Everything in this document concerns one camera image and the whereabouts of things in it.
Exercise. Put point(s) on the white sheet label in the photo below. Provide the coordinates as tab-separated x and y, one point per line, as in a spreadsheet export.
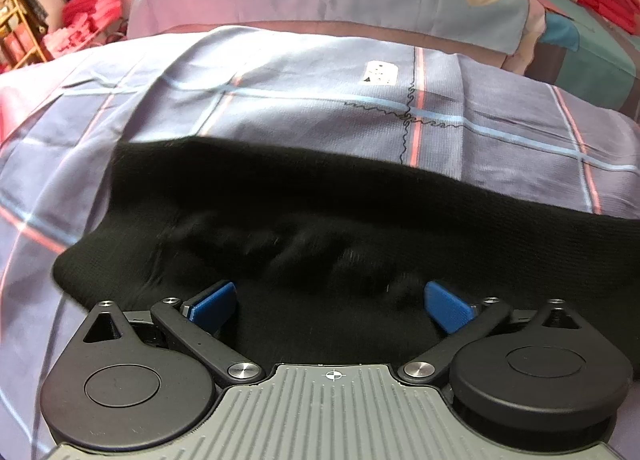
379	73

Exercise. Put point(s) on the wooden rack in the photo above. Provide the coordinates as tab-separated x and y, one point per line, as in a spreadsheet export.
20	20

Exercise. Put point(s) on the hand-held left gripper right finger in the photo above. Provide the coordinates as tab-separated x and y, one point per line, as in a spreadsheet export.
447	307

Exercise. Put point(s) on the purple plaid bedsheet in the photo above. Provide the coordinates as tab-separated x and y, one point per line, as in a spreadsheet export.
300	110

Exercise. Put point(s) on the black ribbed pants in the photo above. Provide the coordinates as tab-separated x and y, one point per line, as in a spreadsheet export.
320	220

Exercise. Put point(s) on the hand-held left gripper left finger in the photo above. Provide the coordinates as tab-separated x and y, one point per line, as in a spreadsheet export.
215	307

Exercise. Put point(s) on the pink red cloth pile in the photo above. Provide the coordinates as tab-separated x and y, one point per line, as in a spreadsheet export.
87	15

